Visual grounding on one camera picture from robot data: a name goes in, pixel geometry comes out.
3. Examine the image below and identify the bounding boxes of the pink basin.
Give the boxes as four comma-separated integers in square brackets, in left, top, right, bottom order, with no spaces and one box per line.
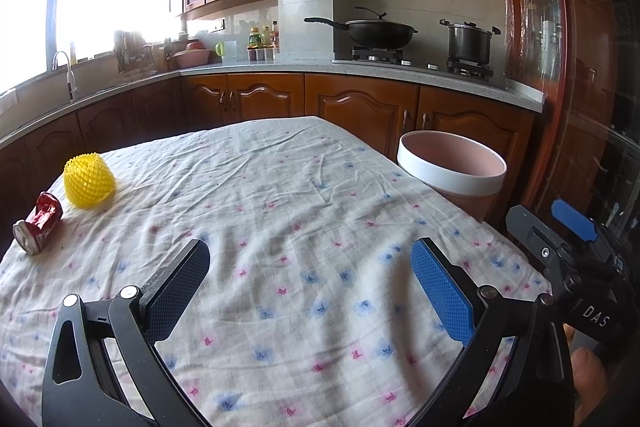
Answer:
[171,39,213,69]

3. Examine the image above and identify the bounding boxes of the gas stove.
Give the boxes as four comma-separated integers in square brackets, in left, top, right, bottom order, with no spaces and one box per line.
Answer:
[332,47,508,84]

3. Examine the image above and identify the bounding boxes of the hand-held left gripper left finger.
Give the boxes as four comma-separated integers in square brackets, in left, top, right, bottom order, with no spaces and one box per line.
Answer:
[41,238,213,427]

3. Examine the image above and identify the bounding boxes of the pink waste bin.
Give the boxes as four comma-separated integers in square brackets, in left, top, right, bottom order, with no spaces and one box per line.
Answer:
[397,131,508,223]

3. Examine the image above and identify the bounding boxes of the clear pitcher green handle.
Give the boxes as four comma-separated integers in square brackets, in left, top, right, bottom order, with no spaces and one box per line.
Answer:
[215,40,238,64]

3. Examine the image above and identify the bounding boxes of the dish rack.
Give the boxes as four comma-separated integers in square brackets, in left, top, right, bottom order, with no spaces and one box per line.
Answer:
[114,29,157,76]

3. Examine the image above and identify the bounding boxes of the red framed glass door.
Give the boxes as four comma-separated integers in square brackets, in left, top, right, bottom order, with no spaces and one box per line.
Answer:
[502,0,640,238]

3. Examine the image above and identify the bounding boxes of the crushed red can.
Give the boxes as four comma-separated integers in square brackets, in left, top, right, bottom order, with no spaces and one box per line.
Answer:
[12,192,64,256]

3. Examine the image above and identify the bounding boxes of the yellow foam fruit net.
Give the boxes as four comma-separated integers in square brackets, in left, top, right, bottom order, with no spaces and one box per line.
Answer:
[64,152,117,209]

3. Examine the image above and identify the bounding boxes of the grey stone countertop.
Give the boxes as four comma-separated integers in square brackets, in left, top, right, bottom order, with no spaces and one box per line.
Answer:
[0,57,545,148]

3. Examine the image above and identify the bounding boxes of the floral white tablecloth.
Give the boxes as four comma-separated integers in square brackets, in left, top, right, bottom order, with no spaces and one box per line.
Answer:
[0,116,556,427]

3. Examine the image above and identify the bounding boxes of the person's right hand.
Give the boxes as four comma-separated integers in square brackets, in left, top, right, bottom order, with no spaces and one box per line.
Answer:
[562,324,611,427]

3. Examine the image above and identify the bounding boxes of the steel cooking pot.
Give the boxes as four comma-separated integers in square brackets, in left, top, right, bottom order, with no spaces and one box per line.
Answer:
[439,20,502,65]

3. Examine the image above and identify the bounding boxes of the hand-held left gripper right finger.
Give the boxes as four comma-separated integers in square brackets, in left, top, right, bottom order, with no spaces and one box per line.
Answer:
[400,237,577,427]

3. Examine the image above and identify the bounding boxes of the wooden base cabinets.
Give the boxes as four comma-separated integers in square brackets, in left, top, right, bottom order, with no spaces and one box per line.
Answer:
[0,72,536,228]

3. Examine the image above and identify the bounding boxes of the chrome faucet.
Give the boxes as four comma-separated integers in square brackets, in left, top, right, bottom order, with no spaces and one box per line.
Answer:
[51,51,77,102]

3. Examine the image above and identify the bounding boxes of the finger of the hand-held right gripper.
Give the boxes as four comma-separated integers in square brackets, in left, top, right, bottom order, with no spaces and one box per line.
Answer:
[505,205,568,290]
[551,199,618,260]

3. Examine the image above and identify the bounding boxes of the black wok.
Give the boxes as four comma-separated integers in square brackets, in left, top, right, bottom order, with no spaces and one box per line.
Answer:
[304,7,419,48]

